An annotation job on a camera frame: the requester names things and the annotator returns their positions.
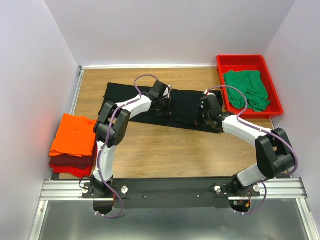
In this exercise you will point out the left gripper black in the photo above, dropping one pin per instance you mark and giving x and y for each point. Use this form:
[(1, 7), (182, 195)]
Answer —
[(167, 111)]

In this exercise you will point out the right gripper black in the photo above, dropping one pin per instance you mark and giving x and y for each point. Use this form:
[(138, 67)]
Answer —
[(200, 108)]

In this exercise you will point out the black t shirt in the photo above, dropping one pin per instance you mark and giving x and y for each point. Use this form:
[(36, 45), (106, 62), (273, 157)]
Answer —
[(183, 108)]

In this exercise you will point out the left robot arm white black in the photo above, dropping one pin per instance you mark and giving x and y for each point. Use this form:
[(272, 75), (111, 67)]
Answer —
[(112, 124)]

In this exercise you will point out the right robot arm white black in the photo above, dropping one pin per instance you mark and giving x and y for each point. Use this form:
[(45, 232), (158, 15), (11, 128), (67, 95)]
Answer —
[(274, 152)]

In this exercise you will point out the green t shirt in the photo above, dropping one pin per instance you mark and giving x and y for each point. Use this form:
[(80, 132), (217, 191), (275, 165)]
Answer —
[(245, 88)]

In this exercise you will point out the red plastic bin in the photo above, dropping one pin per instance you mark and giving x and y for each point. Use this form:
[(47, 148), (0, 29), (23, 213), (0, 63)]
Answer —
[(247, 62)]

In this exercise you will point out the orange folded t shirt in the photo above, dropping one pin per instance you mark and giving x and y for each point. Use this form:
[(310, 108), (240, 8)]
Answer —
[(75, 137)]

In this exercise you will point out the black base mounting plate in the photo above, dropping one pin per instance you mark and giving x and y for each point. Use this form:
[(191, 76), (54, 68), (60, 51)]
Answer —
[(169, 193)]

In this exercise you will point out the red folded t shirt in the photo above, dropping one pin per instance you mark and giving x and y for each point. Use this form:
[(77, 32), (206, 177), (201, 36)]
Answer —
[(80, 173)]

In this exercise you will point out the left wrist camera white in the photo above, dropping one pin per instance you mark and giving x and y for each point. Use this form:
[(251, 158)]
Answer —
[(167, 91)]

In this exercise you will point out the aluminium frame rail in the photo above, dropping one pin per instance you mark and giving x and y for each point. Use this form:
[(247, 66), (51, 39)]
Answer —
[(69, 190)]

